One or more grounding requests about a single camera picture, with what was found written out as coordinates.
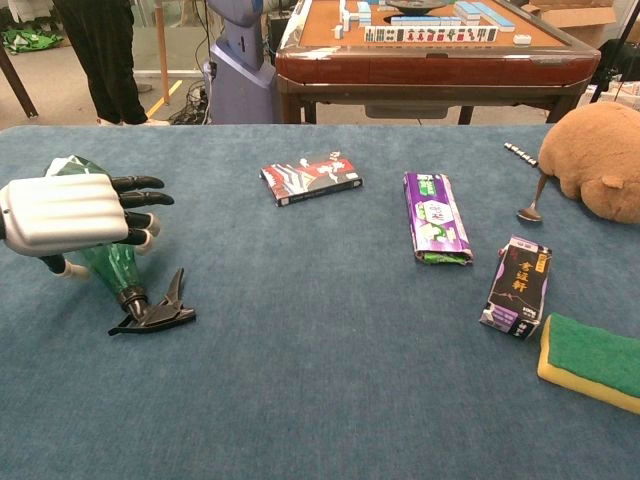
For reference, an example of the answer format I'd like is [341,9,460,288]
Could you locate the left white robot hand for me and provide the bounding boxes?
[0,172,175,281]

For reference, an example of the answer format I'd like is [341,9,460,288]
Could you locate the green transparent spray bottle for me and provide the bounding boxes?
[43,154,197,337]

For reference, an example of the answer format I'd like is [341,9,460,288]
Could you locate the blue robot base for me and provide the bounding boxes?
[202,0,277,125]

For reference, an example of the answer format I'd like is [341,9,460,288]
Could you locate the dark table leg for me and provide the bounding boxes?
[0,44,40,119]

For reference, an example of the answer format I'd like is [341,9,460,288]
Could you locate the person in black trousers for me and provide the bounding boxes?
[52,0,171,127]

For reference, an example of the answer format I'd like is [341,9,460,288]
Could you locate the green bag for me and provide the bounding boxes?
[2,27,64,55]

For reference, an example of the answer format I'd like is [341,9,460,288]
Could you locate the red black white card box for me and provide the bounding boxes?
[259,149,365,208]

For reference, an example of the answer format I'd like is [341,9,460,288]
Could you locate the blue table cloth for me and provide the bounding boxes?
[0,123,640,480]

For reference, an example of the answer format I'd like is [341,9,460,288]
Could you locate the stacked mahjong tiles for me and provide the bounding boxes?
[332,0,374,40]

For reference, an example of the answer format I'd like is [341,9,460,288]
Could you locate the purple toothpaste box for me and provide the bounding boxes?
[402,171,474,266]

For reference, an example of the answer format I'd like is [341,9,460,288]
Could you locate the brown mahjong table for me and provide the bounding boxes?
[274,0,602,125]

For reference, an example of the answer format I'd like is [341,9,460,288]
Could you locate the face-up mahjong tile row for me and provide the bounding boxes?
[363,25,500,44]

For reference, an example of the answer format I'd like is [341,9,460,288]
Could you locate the blue-backed mahjong tile row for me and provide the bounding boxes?
[453,0,516,33]
[390,15,462,27]

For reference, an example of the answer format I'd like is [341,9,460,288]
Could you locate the black purple carton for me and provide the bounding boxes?
[478,235,554,341]

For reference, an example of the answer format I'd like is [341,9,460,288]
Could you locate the metal spoon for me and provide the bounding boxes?
[516,172,549,223]

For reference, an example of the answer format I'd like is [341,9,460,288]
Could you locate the brown plush toy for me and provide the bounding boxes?
[537,101,640,225]

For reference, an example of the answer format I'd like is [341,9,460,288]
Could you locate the cardboard box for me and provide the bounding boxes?
[522,0,619,49]

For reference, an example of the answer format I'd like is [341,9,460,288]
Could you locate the green yellow sponge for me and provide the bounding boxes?
[536,312,640,415]

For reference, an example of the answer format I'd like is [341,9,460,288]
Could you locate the black tripod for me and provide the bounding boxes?
[589,0,640,104]

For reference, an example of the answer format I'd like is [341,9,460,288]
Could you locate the black bag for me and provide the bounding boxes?
[597,38,640,86]

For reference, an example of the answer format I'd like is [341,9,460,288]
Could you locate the floor cable bundle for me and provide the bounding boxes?
[169,82,209,125]

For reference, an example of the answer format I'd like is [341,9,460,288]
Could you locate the wooden post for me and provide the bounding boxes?
[153,0,171,104]

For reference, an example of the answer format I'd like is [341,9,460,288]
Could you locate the black white bead string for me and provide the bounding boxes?
[503,141,539,166]

